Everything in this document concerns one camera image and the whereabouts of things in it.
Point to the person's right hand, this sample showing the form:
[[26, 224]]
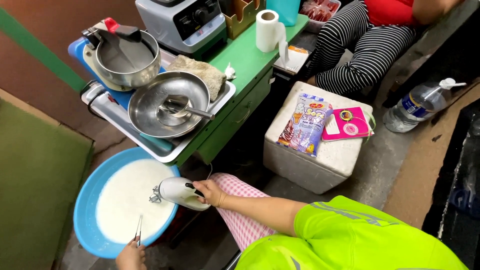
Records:
[[214, 194]]

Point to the person's left hand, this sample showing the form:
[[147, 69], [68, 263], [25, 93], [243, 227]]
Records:
[[131, 258]]

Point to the person's right fingers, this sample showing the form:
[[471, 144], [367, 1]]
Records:
[[202, 185]]

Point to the person's left fingers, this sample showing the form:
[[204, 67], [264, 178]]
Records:
[[139, 245]]

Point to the metal beater attachment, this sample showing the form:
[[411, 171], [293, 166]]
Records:
[[139, 227]]

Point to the white electric hand mixer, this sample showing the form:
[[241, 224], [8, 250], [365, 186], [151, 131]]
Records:
[[176, 191]]

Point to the white liquid mixture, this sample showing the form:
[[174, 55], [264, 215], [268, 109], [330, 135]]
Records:
[[125, 198]]

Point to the pink checkered trousers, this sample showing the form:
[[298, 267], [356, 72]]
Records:
[[240, 221]]

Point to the teal plastic utensil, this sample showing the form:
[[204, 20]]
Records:
[[157, 142]]

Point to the blue plastic basin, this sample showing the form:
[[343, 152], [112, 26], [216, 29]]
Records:
[[84, 210]]

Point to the steel ladle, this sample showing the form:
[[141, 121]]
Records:
[[180, 107]]

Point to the rectangular steel tray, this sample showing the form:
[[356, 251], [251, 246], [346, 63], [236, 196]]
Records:
[[221, 97]]

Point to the wide shallow steel bowl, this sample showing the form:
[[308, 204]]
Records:
[[148, 112]]

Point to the beige folded cloth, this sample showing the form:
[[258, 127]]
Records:
[[204, 73]]

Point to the crumpled white tissue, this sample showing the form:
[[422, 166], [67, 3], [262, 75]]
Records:
[[230, 72]]

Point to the colourful ice cream powder packet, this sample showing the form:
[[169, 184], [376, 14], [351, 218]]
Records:
[[305, 125]]

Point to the green floor mat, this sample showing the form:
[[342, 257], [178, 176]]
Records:
[[37, 180]]

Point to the white styrofoam box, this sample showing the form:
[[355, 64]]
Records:
[[322, 165]]

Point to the green cabinet table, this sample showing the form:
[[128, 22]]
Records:
[[243, 67]]

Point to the deep steel bowl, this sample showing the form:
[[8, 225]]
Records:
[[146, 60]]

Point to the white paper pad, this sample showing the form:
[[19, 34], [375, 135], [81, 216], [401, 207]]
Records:
[[294, 60]]

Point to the neon green shirt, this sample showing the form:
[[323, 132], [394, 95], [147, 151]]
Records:
[[348, 240]]

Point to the pink card pouch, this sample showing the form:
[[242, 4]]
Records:
[[350, 125]]

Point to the grey blender base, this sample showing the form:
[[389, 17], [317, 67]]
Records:
[[180, 26]]

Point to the white paper towel roll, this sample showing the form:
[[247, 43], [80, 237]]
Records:
[[267, 32]]

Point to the brown cardboard box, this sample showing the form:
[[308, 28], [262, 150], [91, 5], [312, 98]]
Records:
[[240, 20]]

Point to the teal plastic container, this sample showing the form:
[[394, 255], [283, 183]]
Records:
[[283, 11]]

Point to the clear tub of red packets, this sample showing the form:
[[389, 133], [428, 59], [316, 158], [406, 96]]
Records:
[[318, 11]]

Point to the brown cardboard sheet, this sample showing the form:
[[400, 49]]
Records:
[[416, 168]]

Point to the clear plastic water bottle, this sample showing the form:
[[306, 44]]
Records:
[[416, 105]]

